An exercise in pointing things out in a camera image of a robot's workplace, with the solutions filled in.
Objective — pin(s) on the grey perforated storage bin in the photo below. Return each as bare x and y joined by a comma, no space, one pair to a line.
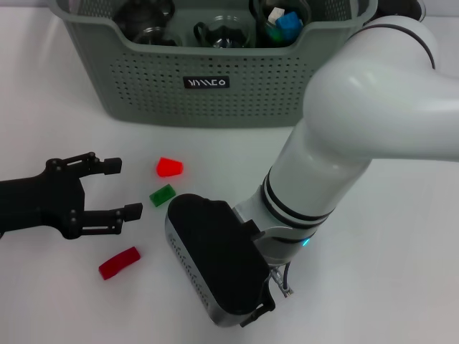
179,107

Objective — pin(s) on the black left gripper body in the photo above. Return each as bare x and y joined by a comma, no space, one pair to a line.
46,200

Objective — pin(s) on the green studded toy brick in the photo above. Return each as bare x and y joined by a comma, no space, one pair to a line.
274,34

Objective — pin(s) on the white toy brick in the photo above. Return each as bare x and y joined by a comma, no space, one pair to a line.
275,15

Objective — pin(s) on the dark red curved brick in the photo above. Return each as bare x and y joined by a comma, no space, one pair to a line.
118,265

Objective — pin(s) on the glass carafe with black lid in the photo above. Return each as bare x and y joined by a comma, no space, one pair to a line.
398,7

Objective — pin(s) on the blue square toy plate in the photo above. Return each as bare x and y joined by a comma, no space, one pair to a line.
288,25

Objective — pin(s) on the green sloped toy brick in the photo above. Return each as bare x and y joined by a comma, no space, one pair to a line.
162,195

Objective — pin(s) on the black round teapot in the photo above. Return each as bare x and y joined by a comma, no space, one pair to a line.
143,12

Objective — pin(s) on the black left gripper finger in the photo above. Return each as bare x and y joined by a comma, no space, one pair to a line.
111,166
118,215

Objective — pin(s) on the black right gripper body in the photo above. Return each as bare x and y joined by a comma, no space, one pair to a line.
267,304

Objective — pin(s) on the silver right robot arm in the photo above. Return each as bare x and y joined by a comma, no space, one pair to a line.
358,107

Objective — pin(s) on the orange wedge toy block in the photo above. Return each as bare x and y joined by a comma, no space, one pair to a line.
168,166

